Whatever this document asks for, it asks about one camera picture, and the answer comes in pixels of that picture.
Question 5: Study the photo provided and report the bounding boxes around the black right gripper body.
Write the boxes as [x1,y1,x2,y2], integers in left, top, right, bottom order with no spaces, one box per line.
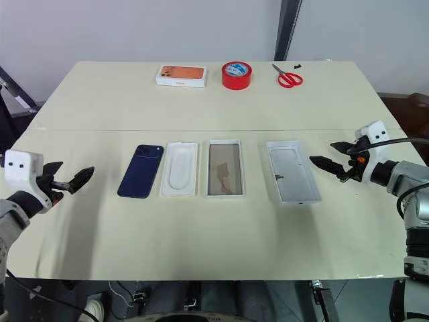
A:
[339,137,370,184]

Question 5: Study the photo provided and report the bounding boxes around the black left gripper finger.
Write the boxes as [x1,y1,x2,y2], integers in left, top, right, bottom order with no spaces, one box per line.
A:
[68,165,95,195]
[43,161,64,175]

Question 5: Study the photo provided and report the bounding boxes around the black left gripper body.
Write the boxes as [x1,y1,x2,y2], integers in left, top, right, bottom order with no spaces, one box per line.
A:
[35,172,73,208]

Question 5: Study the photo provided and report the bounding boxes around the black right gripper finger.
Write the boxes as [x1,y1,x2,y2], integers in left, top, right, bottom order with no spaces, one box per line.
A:
[329,141,356,156]
[308,154,348,179]

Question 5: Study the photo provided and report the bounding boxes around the white box lid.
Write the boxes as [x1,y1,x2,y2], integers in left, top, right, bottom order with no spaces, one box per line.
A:
[265,140,323,207]

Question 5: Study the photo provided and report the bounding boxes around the white rectangular tray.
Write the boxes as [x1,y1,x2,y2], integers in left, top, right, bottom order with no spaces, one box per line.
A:
[204,138,247,200]

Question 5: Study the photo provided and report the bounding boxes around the orange printed phone box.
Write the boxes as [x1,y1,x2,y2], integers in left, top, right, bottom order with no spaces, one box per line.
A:
[154,64,210,89]

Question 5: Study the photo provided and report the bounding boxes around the dark blue smartphone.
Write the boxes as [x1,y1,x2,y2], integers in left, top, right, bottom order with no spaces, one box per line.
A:
[117,144,165,199]

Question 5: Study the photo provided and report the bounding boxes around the black tripod legs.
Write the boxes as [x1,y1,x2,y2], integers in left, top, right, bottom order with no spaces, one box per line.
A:
[0,64,45,117]

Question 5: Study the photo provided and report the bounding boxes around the brown chair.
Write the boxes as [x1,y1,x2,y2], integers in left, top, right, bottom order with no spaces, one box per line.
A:
[406,93,429,139]

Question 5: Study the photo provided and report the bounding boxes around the white moulded tray insert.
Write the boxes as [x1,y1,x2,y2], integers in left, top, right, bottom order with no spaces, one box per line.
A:
[160,141,200,199]

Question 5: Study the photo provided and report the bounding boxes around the red tape roll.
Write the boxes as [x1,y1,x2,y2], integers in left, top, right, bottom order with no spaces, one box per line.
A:
[221,60,253,91]

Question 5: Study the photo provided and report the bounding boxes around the black metal stand pole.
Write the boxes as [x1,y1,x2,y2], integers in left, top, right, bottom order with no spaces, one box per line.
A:
[274,0,302,62]

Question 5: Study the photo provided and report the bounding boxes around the black table leg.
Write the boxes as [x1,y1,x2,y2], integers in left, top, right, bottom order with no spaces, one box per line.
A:
[310,279,336,322]

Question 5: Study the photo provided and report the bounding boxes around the grey robot torso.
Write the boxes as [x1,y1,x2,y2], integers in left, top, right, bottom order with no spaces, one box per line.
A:
[389,278,429,322]

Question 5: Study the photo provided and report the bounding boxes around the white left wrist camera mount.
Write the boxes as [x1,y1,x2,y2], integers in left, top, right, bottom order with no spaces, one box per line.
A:
[4,149,54,215]

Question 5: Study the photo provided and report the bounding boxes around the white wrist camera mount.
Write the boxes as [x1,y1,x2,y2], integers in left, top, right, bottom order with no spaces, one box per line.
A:
[354,120,390,186]
[4,149,54,215]

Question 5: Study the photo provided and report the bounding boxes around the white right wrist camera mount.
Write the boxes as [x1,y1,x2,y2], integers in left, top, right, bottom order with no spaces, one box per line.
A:
[354,120,390,186]

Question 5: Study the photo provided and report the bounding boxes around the red handled scissors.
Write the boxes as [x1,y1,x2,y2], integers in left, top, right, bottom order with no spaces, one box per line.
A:
[271,63,304,89]

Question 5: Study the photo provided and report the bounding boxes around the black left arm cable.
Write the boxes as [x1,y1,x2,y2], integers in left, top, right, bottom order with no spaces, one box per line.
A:
[5,267,99,322]

